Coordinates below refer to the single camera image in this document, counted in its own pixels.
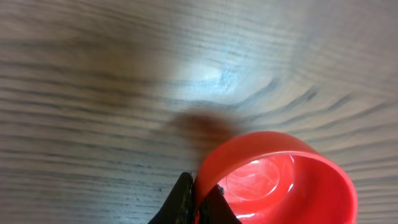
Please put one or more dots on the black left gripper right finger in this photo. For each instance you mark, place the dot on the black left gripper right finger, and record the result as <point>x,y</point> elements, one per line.
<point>215,209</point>

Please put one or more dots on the red measuring scoop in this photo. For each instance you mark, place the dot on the red measuring scoop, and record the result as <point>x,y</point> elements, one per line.
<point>271,177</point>

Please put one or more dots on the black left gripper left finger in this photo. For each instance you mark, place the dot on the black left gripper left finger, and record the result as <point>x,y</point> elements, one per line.
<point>178,206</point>

